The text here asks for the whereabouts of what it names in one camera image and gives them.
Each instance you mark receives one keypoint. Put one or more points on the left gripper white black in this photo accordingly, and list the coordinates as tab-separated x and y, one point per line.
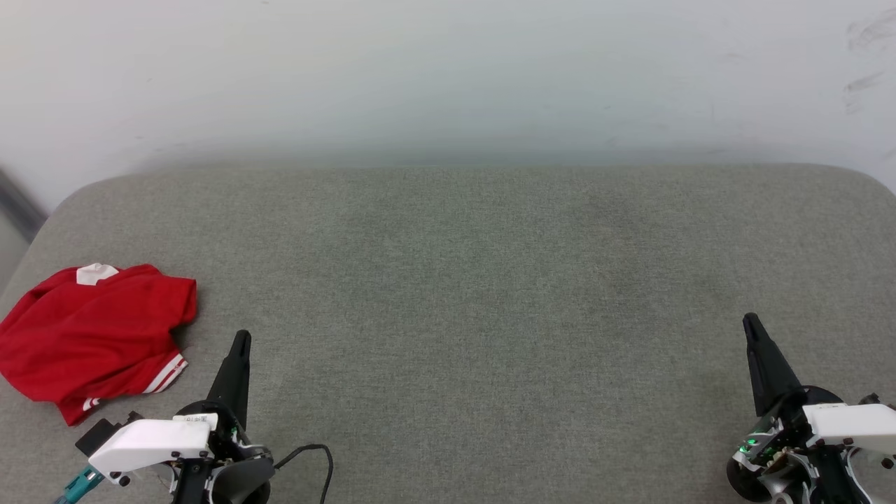
157	441

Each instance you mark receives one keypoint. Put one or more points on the grey metal frame strip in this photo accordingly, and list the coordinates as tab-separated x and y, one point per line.
17	203

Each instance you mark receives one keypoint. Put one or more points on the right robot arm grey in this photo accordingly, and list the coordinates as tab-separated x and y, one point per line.
787	483

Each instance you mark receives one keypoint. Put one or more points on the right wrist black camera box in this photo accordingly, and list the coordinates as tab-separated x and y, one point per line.
871	400

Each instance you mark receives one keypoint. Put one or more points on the red garment with white trim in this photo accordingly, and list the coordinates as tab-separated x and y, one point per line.
91	329

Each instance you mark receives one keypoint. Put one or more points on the grey fabric sofa cushion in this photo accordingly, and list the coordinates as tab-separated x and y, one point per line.
448	315

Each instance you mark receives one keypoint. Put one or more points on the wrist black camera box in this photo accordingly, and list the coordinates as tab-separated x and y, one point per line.
871	400
98	435

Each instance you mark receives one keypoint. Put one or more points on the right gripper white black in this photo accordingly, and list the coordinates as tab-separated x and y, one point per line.
847	423

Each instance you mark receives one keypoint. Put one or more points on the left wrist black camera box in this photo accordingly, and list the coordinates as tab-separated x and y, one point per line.
98	435

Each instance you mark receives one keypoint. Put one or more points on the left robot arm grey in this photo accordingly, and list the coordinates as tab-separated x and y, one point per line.
241	483

